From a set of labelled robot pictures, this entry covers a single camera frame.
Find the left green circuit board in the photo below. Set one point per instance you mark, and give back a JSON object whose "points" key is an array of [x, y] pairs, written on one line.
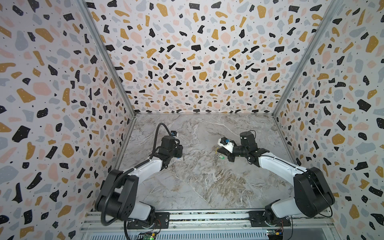
{"points": [[149, 236]]}

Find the white slotted cable duct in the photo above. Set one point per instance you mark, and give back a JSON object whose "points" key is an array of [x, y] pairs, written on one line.
{"points": [[190, 235]]}

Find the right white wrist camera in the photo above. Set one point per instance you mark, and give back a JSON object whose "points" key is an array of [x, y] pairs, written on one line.
{"points": [[226, 144]]}

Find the right circuit board with wires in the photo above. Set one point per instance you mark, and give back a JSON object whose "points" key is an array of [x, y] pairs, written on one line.
{"points": [[275, 234]]}

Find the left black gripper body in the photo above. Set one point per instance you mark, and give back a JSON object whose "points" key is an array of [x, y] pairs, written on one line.
{"points": [[177, 152]]}

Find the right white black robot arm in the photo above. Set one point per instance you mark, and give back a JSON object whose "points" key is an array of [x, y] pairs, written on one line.
{"points": [[312, 193]]}

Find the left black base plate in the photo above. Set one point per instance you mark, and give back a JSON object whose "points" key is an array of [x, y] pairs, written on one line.
{"points": [[160, 220]]}

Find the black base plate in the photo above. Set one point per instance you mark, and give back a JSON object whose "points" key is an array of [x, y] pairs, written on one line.
{"points": [[263, 219], [160, 220]]}

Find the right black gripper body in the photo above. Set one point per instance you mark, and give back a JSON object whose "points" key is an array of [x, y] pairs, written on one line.
{"points": [[229, 152]]}

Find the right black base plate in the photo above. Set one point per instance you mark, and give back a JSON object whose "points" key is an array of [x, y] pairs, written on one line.
{"points": [[263, 219]]}

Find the aluminium mounting rail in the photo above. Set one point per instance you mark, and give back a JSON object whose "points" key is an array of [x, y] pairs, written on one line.
{"points": [[234, 219]]}

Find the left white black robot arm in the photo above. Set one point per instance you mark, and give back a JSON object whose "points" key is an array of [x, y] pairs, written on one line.
{"points": [[118, 197]]}

